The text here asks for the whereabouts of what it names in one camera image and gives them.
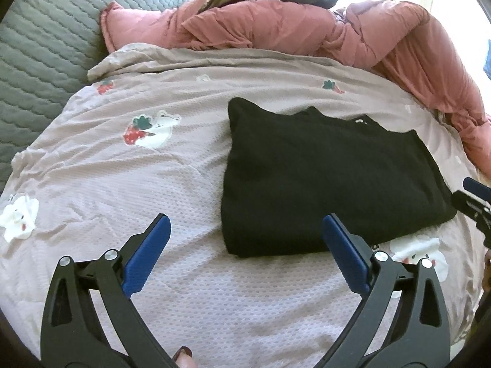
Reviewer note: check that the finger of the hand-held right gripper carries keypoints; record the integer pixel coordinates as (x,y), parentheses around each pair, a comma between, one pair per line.
(475,188)
(466,203)

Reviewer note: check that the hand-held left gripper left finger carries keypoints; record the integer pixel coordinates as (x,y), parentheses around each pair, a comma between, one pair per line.
(147,251)

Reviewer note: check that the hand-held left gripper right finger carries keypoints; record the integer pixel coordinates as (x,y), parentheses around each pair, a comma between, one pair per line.
(345,253)

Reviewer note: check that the black sweater with orange cuffs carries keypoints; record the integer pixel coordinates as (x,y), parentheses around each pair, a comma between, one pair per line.
(326,172)

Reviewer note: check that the person's left hand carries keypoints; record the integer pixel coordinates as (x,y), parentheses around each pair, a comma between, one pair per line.
(186,358)

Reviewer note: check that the lilac strawberry printed blanket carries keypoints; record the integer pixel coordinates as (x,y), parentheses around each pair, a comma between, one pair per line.
(153,199)

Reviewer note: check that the grey quilted bedspread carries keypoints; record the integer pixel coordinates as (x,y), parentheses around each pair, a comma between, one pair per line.
(38,65)

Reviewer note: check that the pink quilt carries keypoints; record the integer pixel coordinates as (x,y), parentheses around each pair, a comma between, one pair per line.
(268,27)

